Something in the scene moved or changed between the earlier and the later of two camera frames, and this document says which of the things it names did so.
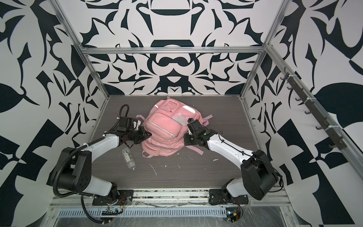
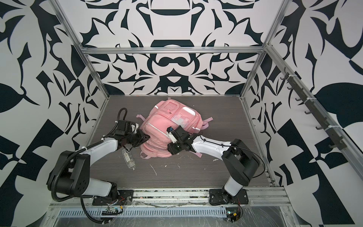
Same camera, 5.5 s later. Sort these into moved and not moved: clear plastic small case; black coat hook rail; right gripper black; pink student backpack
Moved: right gripper black
Not moved: pink student backpack; black coat hook rail; clear plastic small case
